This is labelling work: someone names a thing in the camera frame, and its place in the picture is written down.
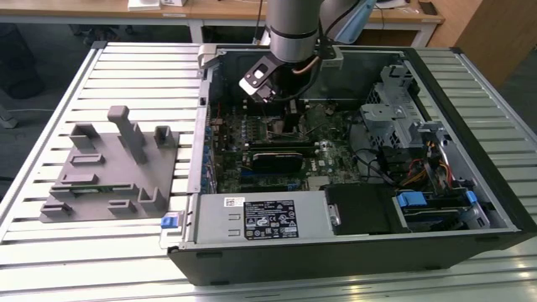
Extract blue disk carrier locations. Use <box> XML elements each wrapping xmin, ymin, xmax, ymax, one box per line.
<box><xmin>393</xmin><ymin>189</ymin><xmax>480</xmax><ymax>211</ymax></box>

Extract wooden cabinet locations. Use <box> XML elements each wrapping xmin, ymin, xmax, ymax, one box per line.
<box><xmin>428</xmin><ymin>0</ymin><xmax>537</xmax><ymax>89</ymax></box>

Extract black plastic shroud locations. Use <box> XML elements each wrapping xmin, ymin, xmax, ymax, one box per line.
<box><xmin>325</xmin><ymin>184</ymin><xmax>411</xmax><ymax>237</ymax></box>

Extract CPU socket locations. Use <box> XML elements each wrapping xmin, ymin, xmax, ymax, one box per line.
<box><xmin>264</xmin><ymin>115</ymin><xmax>312</xmax><ymax>140</ymax></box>

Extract silver drive cage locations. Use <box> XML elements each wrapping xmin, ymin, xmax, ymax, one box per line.
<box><xmin>360</xmin><ymin>64</ymin><xmax>425</xmax><ymax>148</ymax></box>

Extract coloured power wire bundle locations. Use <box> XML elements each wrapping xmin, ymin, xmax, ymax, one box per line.
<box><xmin>403</xmin><ymin>140</ymin><xmax>461</xmax><ymax>191</ymax></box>

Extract grey parts rack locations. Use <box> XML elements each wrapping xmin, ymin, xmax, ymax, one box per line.
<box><xmin>38</xmin><ymin>105</ymin><xmax>181</xmax><ymax>224</ymax></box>

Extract black RAM slot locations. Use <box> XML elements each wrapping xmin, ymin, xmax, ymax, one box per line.
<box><xmin>244</xmin><ymin>103</ymin><xmax>309</xmax><ymax>108</ymax></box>
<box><xmin>251</xmin><ymin>140</ymin><xmax>316</xmax><ymax>145</ymax></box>
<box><xmin>251</xmin><ymin>143</ymin><xmax>316</xmax><ymax>148</ymax></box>
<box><xmin>251</xmin><ymin>147</ymin><xmax>316</xmax><ymax>153</ymax></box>
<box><xmin>244</xmin><ymin>106</ymin><xmax>309</xmax><ymax>111</ymax></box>

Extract silver power supply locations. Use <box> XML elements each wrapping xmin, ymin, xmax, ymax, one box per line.
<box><xmin>196</xmin><ymin>191</ymin><xmax>332</xmax><ymax>245</ymax></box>

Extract green motherboard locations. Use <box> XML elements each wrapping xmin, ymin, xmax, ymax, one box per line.
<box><xmin>209</xmin><ymin>100</ymin><xmax>367</xmax><ymax>194</ymax></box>

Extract green RAM stick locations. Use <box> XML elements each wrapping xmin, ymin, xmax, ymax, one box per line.
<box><xmin>69</xmin><ymin>185</ymin><xmax>115</xmax><ymax>193</ymax></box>

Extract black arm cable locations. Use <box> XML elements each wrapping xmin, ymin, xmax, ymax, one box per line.
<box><xmin>279</xmin><ymin>0</ymin><xmax>367</xmax><ymax>103</ymax></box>

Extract black flat device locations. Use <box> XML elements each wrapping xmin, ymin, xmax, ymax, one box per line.
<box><xmin>419</xmin><ymin>1</ymin><xmax>441</xmax><ymax>16</ymax></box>

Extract blue case latch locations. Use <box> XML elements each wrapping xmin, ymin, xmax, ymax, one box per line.
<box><xmin>161</xmin><ymin>212</ymin><xmax>181</xmax><ymax>229</ymax></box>

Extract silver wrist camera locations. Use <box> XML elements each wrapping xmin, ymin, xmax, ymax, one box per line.
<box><xmin>239</xmin><ymin>55</ymin><xmax>281</xmax><ymax>103</ymax></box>

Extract wooden desk with white frame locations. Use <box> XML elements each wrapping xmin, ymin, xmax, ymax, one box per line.
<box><xmin>0</xmin><ymin>0</ymin><xmax>205</xmax><ymax>43</ymax></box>
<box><xmin>188</xmin><ymin>0</ymin><xmax>445</xmax><ymax>48</ymax></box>

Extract black PC case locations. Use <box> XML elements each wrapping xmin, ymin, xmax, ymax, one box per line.
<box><xmin>161</xmin><ymin>42</ymin><xmax>537</xmax><ymax>287</ymax></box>

